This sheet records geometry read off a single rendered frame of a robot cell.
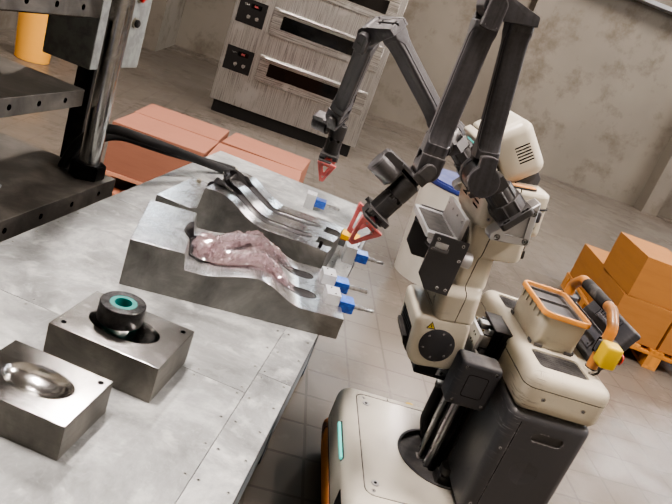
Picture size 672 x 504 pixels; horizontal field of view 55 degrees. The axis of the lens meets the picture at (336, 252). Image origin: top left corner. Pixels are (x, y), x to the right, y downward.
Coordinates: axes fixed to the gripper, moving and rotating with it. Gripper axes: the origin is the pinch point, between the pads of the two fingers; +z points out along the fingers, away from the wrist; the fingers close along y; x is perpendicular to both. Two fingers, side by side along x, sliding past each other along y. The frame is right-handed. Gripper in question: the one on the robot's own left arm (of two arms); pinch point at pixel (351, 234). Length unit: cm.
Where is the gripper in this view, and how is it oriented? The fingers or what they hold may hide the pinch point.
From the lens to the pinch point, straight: 159.0
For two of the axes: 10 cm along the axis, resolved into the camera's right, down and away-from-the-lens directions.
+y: 0.2, 3.7, -9.3
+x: 6.9, 6.7, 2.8
